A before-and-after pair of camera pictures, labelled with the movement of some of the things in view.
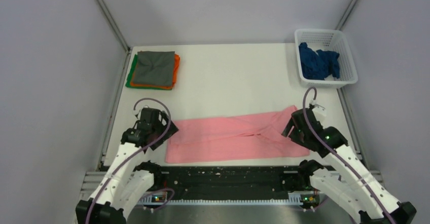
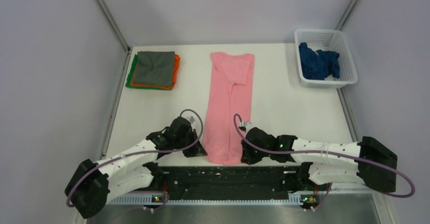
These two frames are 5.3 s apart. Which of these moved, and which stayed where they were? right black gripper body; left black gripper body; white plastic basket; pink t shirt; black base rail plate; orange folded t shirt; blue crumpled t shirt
Moved: right black gripper body; pink t shirt; left black gripper body
Stayed: orange folded t shirt; blue crumpled t shirt; white plastic basket; black base rail plate
